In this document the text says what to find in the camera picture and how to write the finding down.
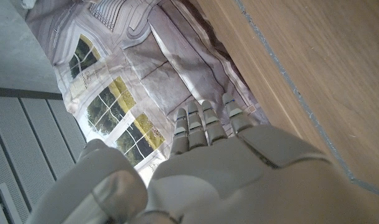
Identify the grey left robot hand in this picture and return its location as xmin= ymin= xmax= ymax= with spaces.
xmin=26 ymin=92 xmax=379 ymax=224

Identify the printed living room backdrop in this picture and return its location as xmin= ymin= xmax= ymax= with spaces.
xmin=21 ymin=0 xmax=271 ymax=187

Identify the white ceiling air vent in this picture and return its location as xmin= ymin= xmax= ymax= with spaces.
xmin=0 ymin=182 xmax=31 ymax=224

